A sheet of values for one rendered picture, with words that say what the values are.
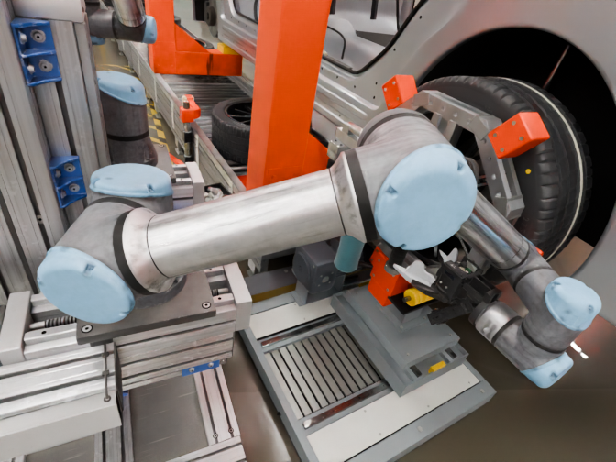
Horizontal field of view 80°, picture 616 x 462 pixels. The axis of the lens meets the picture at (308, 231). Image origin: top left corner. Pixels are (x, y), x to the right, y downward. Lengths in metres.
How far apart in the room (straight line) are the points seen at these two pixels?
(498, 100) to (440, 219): 0.71
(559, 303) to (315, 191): 0.45
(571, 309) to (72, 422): 0.80
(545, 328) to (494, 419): 1.13
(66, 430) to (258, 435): 0.84
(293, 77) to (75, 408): 1.01
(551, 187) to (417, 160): 0.69
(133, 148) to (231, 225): 0.69
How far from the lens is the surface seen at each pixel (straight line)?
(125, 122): 1.08
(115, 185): 0.60
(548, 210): 1.08
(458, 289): 0.83
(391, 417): 1.54
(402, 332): 1.59
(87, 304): 0.54
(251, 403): 1.54
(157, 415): 1.30
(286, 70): 1.24
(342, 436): 1.45
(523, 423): 1.91
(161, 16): 3.09
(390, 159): 0.42
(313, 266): 1.47
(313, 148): 1.42
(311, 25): 1.25
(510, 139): 0.98
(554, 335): 0.74
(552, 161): 1.08
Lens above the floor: 1.35
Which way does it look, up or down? 35 degrees down
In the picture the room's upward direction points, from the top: 11 degrees clockwise
